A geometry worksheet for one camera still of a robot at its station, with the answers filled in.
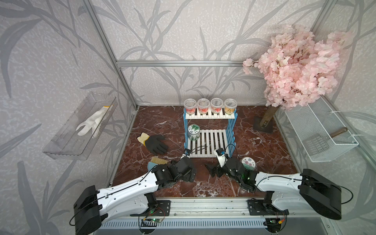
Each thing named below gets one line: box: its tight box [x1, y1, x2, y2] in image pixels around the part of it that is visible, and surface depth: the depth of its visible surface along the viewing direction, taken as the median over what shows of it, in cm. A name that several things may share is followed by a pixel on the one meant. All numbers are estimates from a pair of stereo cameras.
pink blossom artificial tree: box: [242, 24, 353, 135], surface depth 68 cm
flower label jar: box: [241, 156, 257, 171], surface depth 82 cm
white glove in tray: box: [75, 105, 114, 139], surface depth 68 cm
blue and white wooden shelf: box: [183, 107, 238, 158], surface depth 98 cm
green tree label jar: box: [187, 123, 201, 141], surface depth 96 cm
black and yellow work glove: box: [136, 132, 168, 156], surface depth 99 cm
